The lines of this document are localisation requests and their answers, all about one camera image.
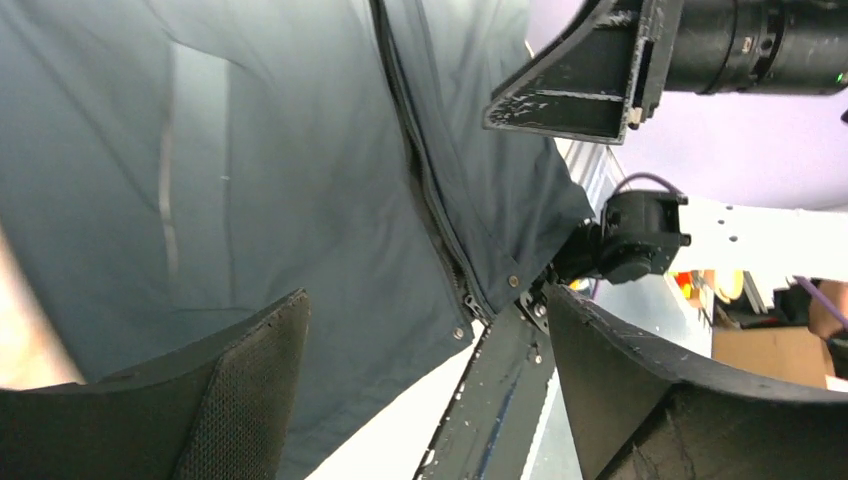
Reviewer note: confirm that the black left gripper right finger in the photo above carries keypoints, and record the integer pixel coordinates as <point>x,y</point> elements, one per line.
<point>642,407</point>

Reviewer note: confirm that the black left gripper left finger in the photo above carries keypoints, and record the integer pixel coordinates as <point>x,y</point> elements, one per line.
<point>215,409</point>

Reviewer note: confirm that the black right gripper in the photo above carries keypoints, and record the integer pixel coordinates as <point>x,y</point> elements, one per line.
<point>580,85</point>

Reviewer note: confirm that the grey gradient hooded jacket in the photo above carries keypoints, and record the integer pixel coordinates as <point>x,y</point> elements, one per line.
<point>170,167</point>

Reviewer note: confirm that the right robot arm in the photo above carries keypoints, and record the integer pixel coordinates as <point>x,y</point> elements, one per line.
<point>641,232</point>

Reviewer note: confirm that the cardboard box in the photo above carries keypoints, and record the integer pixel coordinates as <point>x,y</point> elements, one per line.
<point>790,354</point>

